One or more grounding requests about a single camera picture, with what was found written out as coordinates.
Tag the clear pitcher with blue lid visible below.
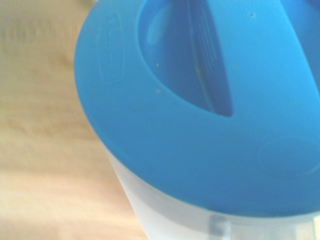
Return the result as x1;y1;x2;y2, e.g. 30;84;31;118
74;0;320;240

